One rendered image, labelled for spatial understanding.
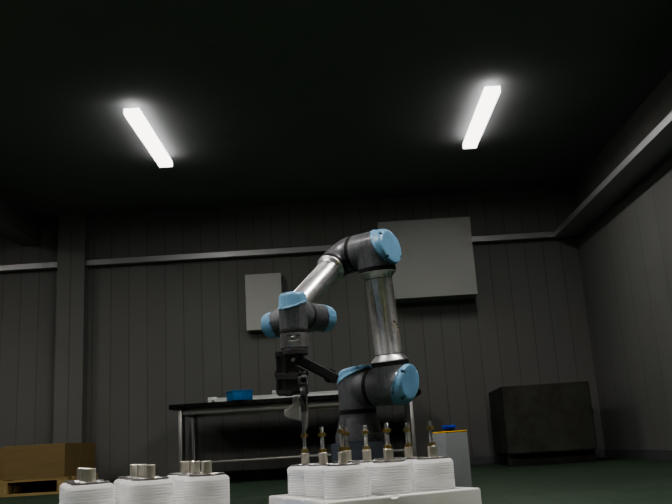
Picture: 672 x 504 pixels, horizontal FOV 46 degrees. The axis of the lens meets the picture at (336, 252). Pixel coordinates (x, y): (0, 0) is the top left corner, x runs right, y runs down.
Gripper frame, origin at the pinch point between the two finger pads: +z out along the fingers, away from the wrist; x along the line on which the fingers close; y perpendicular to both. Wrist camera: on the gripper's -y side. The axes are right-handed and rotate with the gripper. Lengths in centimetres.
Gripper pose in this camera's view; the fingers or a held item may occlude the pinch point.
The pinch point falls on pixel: (306, 427)
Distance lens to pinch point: 207.8
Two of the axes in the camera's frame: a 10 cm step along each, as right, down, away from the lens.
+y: -10.0, 0.6, -0.1
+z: 0.6, 9.7, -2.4
